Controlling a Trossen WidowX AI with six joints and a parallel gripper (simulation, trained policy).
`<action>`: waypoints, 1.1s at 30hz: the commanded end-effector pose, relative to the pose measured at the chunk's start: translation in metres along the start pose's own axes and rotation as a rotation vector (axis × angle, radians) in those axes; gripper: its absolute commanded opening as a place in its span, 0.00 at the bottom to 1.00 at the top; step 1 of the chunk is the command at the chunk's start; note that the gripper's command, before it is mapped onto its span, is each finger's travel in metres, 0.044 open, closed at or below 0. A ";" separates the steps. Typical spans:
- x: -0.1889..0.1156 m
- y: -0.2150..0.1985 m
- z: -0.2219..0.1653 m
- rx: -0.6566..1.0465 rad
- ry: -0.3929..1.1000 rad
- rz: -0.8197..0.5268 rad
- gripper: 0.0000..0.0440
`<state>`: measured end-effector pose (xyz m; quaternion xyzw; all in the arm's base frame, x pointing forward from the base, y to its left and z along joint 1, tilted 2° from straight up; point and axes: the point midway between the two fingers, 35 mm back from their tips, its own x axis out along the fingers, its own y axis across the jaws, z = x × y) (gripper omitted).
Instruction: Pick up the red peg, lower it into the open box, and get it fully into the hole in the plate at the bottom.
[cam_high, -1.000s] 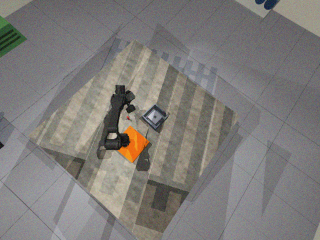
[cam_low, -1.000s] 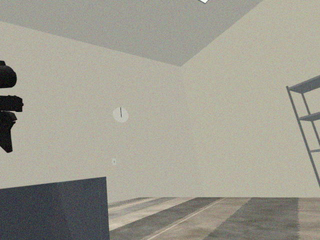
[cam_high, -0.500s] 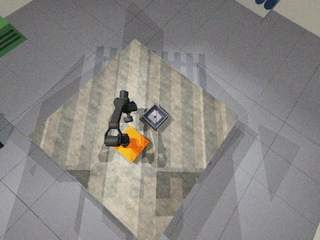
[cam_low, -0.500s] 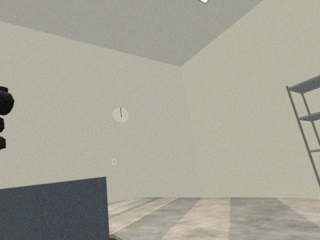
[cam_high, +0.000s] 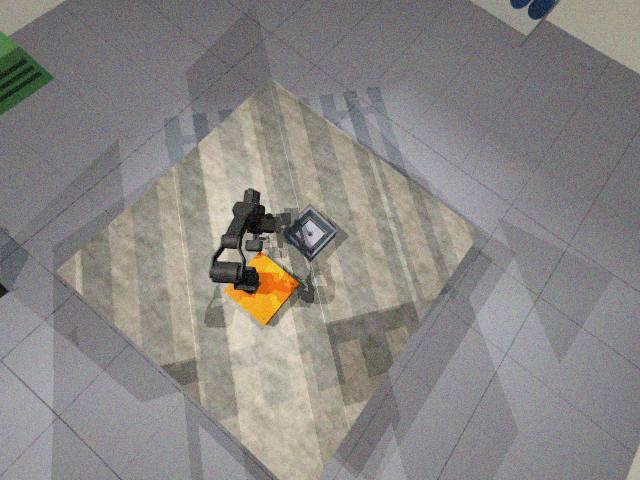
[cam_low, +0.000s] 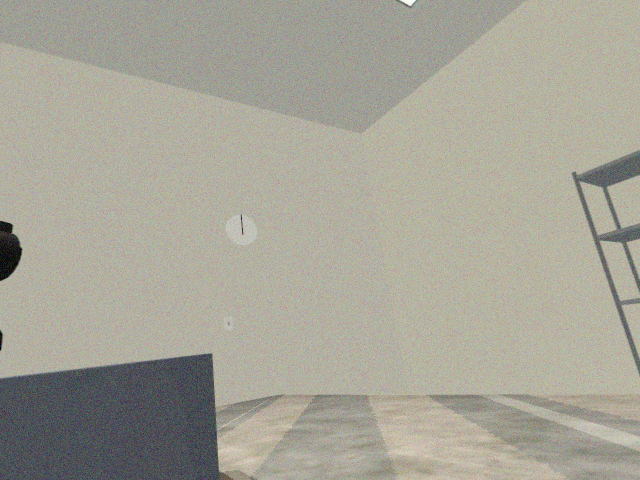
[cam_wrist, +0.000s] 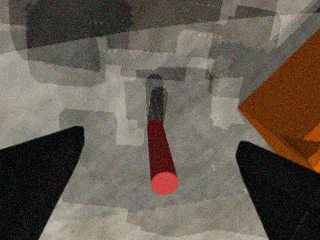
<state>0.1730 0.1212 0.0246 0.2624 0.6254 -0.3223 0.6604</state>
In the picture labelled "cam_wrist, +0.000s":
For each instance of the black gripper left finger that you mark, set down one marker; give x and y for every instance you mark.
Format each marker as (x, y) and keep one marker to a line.
(33, 175)

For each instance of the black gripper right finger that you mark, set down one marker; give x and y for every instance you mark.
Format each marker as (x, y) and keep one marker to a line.
(285, 194)

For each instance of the red peg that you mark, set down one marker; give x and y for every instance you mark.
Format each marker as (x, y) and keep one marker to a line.
(164, 179)

